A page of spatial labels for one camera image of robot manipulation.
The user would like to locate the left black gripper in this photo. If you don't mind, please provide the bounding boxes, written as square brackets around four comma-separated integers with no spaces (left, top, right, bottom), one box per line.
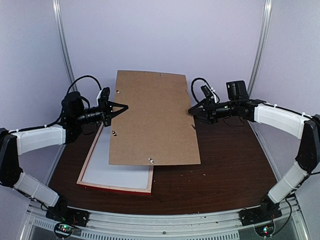
[74,97,128,127]

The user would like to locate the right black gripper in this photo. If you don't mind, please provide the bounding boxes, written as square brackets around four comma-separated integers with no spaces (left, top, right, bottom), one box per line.
[189,98,239,124]

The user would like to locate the brown backing board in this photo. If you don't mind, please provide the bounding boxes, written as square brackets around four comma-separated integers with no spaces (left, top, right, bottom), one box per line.
[109,70,201,166]

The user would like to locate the landscape photo print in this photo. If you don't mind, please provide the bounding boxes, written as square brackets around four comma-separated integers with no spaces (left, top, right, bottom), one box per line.
[81,126,151,190]

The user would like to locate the wooden picture frame red edge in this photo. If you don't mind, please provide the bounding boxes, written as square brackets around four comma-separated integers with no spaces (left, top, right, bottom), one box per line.
[76,122,155,196]

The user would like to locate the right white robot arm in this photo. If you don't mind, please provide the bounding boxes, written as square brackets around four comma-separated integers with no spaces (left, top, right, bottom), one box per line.
[188,80,320,221]

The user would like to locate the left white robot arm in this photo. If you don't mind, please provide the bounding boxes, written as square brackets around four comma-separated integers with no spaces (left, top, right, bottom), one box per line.
[0,87,129,222]

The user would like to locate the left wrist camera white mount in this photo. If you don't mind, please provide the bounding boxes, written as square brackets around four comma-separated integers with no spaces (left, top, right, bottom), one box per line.
[96,87,110,106]

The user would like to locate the right black cable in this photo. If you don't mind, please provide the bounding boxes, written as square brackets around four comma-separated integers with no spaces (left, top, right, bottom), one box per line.
[191,77,247,127]

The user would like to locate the black cable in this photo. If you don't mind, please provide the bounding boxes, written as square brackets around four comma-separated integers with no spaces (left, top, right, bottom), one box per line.
[58,75,103,136]
[191,77,247,127]

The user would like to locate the left black cable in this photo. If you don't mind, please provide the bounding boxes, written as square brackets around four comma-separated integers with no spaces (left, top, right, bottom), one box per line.
[58,75,103,136]

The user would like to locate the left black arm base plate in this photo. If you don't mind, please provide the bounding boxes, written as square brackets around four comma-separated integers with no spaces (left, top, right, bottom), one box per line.
[45,207,90,227]

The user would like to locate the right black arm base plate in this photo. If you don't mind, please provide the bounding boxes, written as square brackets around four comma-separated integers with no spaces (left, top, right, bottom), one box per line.
[238,206,282,226]

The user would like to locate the left aluminium corner post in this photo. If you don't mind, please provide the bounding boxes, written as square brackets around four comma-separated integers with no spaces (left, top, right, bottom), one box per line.
[52,0,76,86]

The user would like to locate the aluminium corner post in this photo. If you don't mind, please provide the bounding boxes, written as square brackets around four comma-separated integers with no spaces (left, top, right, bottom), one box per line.
[247,0,273,97]
[52,0,76,86]

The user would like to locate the right aluminium corner post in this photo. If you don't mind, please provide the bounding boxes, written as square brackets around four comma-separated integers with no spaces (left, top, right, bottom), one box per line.
[247,0,273,97]

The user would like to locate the aluminium front rail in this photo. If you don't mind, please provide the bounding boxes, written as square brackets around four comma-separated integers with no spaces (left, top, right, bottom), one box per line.
[19,208,308,240]

